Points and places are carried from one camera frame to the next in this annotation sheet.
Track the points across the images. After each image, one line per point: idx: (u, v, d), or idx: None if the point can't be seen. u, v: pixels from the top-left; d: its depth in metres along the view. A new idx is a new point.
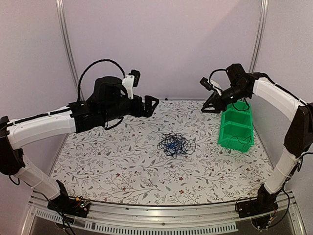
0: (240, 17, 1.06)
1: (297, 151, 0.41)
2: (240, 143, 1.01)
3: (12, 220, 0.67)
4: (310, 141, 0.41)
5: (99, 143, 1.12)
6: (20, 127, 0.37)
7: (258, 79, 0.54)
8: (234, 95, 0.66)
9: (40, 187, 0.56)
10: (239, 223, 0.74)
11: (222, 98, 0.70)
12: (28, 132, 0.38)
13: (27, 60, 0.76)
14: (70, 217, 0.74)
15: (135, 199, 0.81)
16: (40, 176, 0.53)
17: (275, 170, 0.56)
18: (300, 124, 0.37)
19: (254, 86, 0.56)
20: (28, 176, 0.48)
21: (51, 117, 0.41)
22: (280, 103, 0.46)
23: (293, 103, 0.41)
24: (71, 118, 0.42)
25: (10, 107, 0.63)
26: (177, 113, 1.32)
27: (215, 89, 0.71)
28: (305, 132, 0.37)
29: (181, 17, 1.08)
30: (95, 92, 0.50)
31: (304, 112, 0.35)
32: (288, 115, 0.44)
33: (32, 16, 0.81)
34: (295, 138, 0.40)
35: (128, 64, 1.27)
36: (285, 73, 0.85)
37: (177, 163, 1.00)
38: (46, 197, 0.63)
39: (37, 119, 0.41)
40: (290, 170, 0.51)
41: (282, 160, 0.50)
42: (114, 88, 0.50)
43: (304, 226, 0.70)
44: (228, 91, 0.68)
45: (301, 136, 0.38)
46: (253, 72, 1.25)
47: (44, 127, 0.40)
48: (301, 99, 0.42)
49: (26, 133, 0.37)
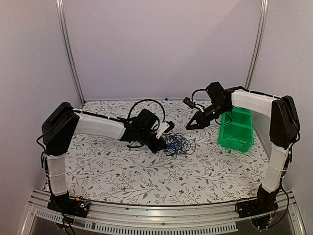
0: (240, 16, 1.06)
1: (284, 144, 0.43)
2: (240, 143, 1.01)
3: (12, 220, 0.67)
4: (296, 133, 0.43)
5: (99, 143, 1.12)
6: (87, 117, 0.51)
7: (234, 91, 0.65)
8: (215, 110, 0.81)
9: (56, 180, 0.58)
10: (239, 223, 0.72)
11: (206, 114, 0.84)
12: (87, 123, 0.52)
13: (26, 60, 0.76)
14: (70, 217, 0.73)
15: (135, 199, 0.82)
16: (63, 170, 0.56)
17: (271, 170, 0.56)
18: (279, 115, 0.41)
19: (232, 99, 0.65)
20: (54, 165, 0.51)
21: (109, 122, 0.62)
22: (257, 105, 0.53)
23: (268, 101, 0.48)
24: (123, 128, 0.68)
25: (9, 106, 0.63)
26: (177, 113, 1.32)
27: (198, 107, 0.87)
28: (285, 122, 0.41)
29: (181, 17, 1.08)
30: (140, 118, 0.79)
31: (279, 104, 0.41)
32: (267, 113, 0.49)
33: (31, 15, 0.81)
34: (278, 131, 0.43)
35: (129, 64, 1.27)
36: (285, 73, 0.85)
37: (177, 163, 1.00)
38: (50, 192, 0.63)
39: (100, 118, 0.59)
40: (283, 163, 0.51)
41: (274, 155, 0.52)
42: (152, 118, 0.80)
43: (304, 226, 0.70)
44: (211, 107, 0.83)
45: (282, 126, 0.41)
46: (253, 72, 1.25)
47: (101, 125, 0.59)
48: (275, 97, 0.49)
49: (88, 123, 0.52)
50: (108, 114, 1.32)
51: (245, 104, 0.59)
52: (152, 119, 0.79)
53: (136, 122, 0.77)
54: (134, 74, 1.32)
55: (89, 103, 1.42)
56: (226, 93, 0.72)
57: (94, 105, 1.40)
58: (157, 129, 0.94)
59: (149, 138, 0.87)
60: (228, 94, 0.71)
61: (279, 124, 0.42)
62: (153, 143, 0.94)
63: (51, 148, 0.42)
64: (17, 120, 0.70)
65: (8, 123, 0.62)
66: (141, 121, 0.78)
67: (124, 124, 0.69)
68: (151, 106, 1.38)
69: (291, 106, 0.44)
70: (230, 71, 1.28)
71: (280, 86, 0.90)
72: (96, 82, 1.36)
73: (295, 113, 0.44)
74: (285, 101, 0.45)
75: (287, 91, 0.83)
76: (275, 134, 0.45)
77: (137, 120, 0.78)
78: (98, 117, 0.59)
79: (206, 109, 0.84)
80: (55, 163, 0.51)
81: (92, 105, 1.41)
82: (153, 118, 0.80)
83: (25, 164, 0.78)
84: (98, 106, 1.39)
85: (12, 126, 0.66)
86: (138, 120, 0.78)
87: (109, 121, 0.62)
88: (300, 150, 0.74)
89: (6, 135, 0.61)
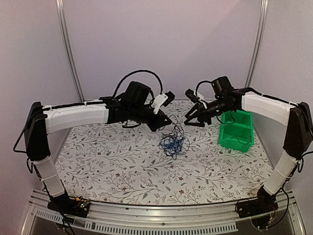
0: (240, 17, 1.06)
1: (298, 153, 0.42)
2: (240, 143, 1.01)
3: (12, 220, 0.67)
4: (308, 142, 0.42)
5: (99, 143, 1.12)
6: (57, 112, 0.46)
7: (245, 95, 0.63)
8: (220, 108, 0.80)
9: (49, 182, 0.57)
10: (239, 223, 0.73)
11: (208, 110, 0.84)
12: (61, 118, 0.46)
13: (26, 60, 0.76)
14: (70, 217, 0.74)
15: (135, 199, 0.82)
16: (55, 171, 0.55)
17: (276, 175, 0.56)
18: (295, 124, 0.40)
19: (242, 103, 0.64)
20: (41, 168, 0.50)
21: (87, 106, 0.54)
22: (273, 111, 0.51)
23: (284, 107, 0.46)
24: (106, 109, 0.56)
25: (9, 106, 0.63)
26: (177, 113, 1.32)
27: (201, 103, 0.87)
28: (302, 132, 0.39)
29: (181, 17, 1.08)
30: (127, 94, 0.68)
31: (298, 113, 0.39)
32: (283, 121, 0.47)
33: (32, 16, 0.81)
34: (293, 141, 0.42)
35: (129, 64, 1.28)
36: (285, 73, 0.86)
37: (177, 163, 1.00)
38: (48, 193, 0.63)
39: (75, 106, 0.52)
40: (290, 171, 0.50)
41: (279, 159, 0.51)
42: (145, 92, 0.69)
43: (304, 226, 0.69)
44: (215, 104, 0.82)
45: (299, 136, 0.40)
46: (253, 72, 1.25)
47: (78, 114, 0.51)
48: (292, 103, 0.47)
49: (62, 118, 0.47)
50: None
51: (257, 108, 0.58)
52: (143, 92, 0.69)
53: (124, 99, 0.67)
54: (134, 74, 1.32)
55: None
56: (236, 95, 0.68)
57: None
58: (154, 103, 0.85)
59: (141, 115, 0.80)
60: (237, 97, 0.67)
61: (296, 133, 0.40)
62: (152, 120, 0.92)
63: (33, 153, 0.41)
64: (18, 121, 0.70)
65: (8, 123, 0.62)
66: (130, 97, 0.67)
67: (107, 105, 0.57)
68: None
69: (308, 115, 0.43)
70: (230, 71, 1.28)
71: (279, 86, 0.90)
72: (97, 83, 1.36)
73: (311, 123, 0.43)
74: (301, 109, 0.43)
75: (287, 90, 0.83)
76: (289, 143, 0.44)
77: (125, 97, 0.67)
78: (72, 106, 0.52)
79: (209, 105, 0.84)
80: (43, 166, 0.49)
81: None
82: (144, 93, 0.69)
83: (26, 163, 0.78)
84: None
85: (12, 126, 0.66)
86: (126, 96, 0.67)
87: (86, 106, 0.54)
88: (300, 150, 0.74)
89: (6, 135, 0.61)
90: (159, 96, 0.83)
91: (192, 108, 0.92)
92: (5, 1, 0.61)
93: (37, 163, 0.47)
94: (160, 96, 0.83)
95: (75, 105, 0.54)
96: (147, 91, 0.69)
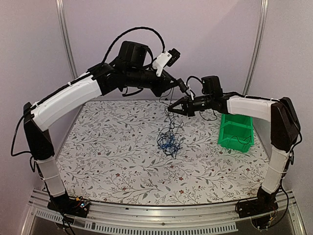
0: (240, 16, 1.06)
1: (285, 146, 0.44)
2: (240, 143, 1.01)
3: (12, 220, 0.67)
4: (295, 135, 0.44)
5: (99, 143, 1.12)
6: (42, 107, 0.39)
7: (229, 98, 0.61)
8: (205, 104, 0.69)
9: (52, 182, 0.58)
10: (239, 223, 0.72)
11: (194, 105, 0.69)
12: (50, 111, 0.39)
13: (26, 60, 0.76)
14: (70, 217, 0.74)
15: (135, 199, 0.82)
16: (56, 171, 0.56)
17: (271, 172, 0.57)
18: (279, 118, 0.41)
19: (228, 106, 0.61)
20: (44, 168, 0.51)
21: (71, 87, 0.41)
22: (256, 109, 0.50)
23: (265, 104, 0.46)
24: (93, 82, 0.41)
25: (10, 106, 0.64)
26: (177, 113, 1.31)
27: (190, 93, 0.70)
28: (286, 125, 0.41)
29: (181, 17, 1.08)
30: (120, 54, 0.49)
31: (279, 107, 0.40)
32: (267, 118, 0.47)
33: (32, 16, 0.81)
34: (279, 134, 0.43)
35: None
36: (285, 73, 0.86)
37: (177, 163, 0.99)
38: (48, 193, 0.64)
39: (59, 91, 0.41)
40: (284, 165, 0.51)
41: (274, 156, 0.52)
42: (141, 50, 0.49)
43: (304, 226, 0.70)
44: (201, 99, 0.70)
45: (284, 130, 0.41)
46: (253, 72, 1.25)
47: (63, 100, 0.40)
48: (273, 99, 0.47)
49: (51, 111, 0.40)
50: (108, 114, 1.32)
51: (242, 108, 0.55)
52: (139, 52, 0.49)
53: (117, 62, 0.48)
54: None
55: (89, 104, 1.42)
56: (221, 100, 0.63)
57: (94, 105, 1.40)
58: (155, 63, 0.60)
59: (142, 82, 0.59)
60: (223, 102, 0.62)
61: (281, 128, 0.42)
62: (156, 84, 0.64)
63: (36, 152, 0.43)
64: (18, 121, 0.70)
65: (8, 123, 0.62)
66: (123, 57, 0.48)
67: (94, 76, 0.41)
68: (151, 106, 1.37)
69: (290, 108, 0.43)
70: (230, 71, 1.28)
71: (279, 86, 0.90)
72: None
73: (295, 114, 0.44)
74: (284, 104, 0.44)
75: (287, 90, 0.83)
76: (276, 137, 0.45)
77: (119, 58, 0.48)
78: (56, 92, 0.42)
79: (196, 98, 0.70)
80: (45, 166, 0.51)
81: (92, 105, 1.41)
82: (141, 52, 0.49)
83: (26, 163, 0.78)
84: (98, 106, 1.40)
85: (13, 126, 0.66)
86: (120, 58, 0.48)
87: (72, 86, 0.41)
88: (300, 150, 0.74)
89: (6, 135, 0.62)
90: (163, 54, 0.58)
91: (178, 101, 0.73)
92: (5, 0, 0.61)
93: (39, 163, 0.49)
94: (163, 54, 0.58)
95: (61, 89, 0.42)
96: (144, 50, 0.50)
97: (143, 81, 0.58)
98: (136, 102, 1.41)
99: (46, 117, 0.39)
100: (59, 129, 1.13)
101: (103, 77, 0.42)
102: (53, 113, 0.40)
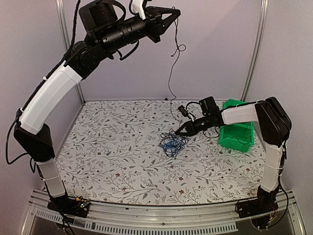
0: (240, 16, 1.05)
1: (278, 140, 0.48)
2: (240, 143, 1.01)
3: (12, 220, 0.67)
4: (287, 130, 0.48)
5: (99, 143, 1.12)
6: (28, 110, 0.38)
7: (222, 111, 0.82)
8: (205, 123, 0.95)
9: (51, 183, 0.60)
10: (239, 223, 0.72)
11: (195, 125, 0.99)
12: (34, 112, 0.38)
13: (25, 60, 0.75)
14: (70, 217, 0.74)
15: (135, 199, 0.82)
16: (57, 172, 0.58)
17: (268, 169, 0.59)
18: (264, 114, 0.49)
19: (223, 119, 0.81)
20: (44, 168, 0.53)
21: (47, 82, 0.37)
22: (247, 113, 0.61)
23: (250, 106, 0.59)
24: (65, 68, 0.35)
25: (10, 107, 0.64)
26: (177, 113, 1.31)
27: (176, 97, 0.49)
28: (272, 120, 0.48)
29: (181, 17, 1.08)
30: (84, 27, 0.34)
31: (261, 104, 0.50)
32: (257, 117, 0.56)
33: (31, 16, 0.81)
34: (268, 130, 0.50)
35: (128, 64, 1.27)
36: (285, 73, 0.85)
37: (177, 163, 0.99)
38: (48, 194, 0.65)
39: (37, 90, 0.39)
40: (279, 161, 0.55)
41: (270, 153, 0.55)
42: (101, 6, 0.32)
43: (304, 226, 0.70)
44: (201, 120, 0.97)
45: (271, 124, 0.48)
46: (253, 72, 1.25)
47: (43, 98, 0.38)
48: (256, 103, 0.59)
49: (35, 112, 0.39)
50: (108, 114, 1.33)
51: (234, 115, 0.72)
52: (95, 9, 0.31)
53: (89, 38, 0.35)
54: (134, 73, 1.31)
55: (89, 104, 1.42)
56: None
57: (94, 105, 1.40)
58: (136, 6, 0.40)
59: (132, 39, 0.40)
60: None
61: (269, 123, 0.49)
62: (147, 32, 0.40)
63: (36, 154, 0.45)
64: None
65: (8, 123, 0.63)
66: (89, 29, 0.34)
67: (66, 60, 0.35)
68: (151, 106, 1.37)
69: (276, 105, 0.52)
70: (230, 71, 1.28)
71: (280, 86, 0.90)
72: (97, 82, 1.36)
73: (282, 110, 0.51)
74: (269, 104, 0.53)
75: (287, 91, 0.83)
76: (267, 134, 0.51)
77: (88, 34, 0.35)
78: (37, 90, 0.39)
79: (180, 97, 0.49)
80: (45, 167, 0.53)
81: (92, 105, 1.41)
82: (99, 8, 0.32)
83: (25, 164, 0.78)
84: (98, 106, 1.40)
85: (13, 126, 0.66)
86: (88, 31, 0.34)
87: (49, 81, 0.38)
88: (301, 151, 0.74)
89: (6, 136, 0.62)
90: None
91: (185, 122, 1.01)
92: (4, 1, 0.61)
93: (40, 164, 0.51)
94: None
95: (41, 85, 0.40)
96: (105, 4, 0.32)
97: (126, 37, 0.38)
98: (136, 102, 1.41)
99: (34, 119, 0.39)
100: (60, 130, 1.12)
101: (76, 58, 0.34)
102: (38, 115, 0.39)
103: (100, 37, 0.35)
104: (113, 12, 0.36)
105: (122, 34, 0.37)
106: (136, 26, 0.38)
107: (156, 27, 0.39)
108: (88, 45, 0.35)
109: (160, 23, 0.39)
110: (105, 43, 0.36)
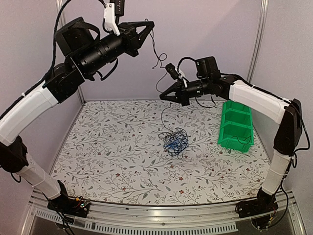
0: (240, 17, 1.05)
1: (288, 150, 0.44)
2: (240, 143, 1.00)
3: (12, 220, 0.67)
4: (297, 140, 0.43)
5: (100, 143, 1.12)
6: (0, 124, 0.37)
7: (234, 82, 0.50)
8: (201, 90, 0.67)
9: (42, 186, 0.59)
10: (239, 223, 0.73)
11: (189, 90, 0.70)
12: (9, 126, 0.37)
13: (21, 61, 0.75)
14: (70, 217, 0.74)
15: (135, 199, 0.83)
16: (43, 176, 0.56)
17: (270, 173, 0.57)
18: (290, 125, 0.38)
19: (230, 92, 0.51)
20: (33, 174, 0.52)
21: (25, 98, 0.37)
22: (265, 109, 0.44)
23: (278, 105, 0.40)
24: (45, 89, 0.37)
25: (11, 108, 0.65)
26: (177, 113, 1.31)
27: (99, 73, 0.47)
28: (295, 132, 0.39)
29: (180, 18, 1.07)
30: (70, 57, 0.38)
31: (292, 112, 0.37)
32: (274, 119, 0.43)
33: (31, 18, 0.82)
34: (283, 143, 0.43)
35: (128, 64, 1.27)
36: (286, 74, 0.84)
37: (177, 163, 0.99)
38: (45, 197, 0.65)
39: (13, 105, 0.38)
40: (286, 167, 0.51)
41: (277, 161, 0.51)
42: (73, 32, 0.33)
43: (304, 226, 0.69)
44: (196, 83, 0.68)
45: (291, 136, 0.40)
46: (253, 72, 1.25)
47: (19, 113, 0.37)
48: (284, 99, 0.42)
49: (8, 125, 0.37)
50: (108, 114, 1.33)
51: None
52: (68, 34, 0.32)
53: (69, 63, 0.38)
54: (133, 73, 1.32)
55: (89, 104, 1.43)
56: (222, 82, 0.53)
57: (94, 105, 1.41)
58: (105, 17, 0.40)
59: (109, 56, 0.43)
60: (225, 85, 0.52)
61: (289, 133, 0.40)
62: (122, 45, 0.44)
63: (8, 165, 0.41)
64: None
65: None
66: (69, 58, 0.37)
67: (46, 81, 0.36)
68: (151, 106, 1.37)
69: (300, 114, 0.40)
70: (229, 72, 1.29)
71: (280, 87, 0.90)
72: (97, 82, 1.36)
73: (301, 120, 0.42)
74: (295, 105, 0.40)
75: (287, 91, 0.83)
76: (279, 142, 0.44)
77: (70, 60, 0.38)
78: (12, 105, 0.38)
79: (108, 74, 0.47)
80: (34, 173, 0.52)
81: (92, 105, 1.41)
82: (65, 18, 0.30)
83: None
84: (98, 106, 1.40)
85: None
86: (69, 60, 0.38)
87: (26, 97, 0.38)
88: (300, 151, 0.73)
89: None
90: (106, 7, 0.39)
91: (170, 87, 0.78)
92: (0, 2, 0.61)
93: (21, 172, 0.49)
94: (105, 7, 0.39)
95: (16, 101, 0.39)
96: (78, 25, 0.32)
97: (104, 55, 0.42)
98: (136, 102, 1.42)
99: (8, 131, 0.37)
100: (57, 135, 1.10)
101: None
102: (12, 129, 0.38)
103: (79, 60, 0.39)
104: (88, 34, 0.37)
105: (100, 53, 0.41)
106: (112, 44, 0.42)
107: (132, 40, 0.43)
108: (67, 71, 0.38)
109: (135, 35, 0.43)
110: (84, 65, 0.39)
